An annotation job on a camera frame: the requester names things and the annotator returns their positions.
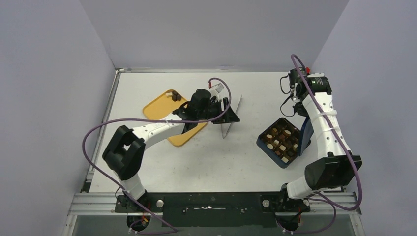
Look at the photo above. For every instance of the aluminium frame rail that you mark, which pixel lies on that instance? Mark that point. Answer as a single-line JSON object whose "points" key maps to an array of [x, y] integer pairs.
{"points": [[98, 204]]}

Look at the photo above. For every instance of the yellow tray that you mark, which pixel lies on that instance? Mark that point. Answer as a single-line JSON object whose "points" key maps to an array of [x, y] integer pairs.
{"points": [[164, 105]]}

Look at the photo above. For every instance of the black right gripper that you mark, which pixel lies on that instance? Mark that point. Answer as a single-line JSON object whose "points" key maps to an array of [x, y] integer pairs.
{"points": [[301, 110]]}

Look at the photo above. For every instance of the metal tweezers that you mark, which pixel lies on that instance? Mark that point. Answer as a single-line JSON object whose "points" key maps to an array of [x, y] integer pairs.
{"points": [[226, 127]]}

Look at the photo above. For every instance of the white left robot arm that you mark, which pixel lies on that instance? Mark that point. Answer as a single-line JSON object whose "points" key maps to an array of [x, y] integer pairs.
{"points": [[125, 150]]}

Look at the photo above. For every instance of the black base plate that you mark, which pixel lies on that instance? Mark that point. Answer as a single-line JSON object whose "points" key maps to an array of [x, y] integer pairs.
{"points": [[225, 209]]}

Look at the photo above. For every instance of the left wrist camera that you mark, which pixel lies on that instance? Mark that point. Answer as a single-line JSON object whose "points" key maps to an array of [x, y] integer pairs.
{"points": [[216, 89]]}

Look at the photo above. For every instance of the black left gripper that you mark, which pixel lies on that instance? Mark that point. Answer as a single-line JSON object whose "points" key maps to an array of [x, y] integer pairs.
{"points": [[228, 117]]}

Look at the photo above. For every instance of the blue box lid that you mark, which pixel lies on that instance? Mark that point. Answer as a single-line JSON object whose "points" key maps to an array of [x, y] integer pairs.
{"points": [[305, 136]]}

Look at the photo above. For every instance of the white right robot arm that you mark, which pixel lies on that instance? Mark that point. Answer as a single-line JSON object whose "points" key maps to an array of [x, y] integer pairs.
{"points": [[334, 165]]}

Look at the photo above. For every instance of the blue chocolate box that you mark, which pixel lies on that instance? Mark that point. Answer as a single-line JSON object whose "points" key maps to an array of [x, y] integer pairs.
{"points": [[283, 135]]}

